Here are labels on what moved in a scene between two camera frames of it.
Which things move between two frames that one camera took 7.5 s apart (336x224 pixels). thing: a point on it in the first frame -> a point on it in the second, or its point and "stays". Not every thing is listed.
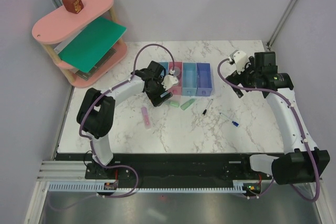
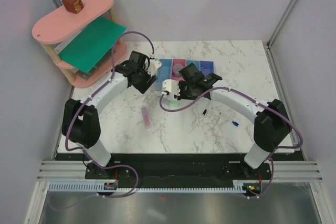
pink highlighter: (146, 118) stays
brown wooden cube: (73, 3) stays
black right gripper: (236, 78) -> (181, 95)
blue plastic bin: (166, 64) stays
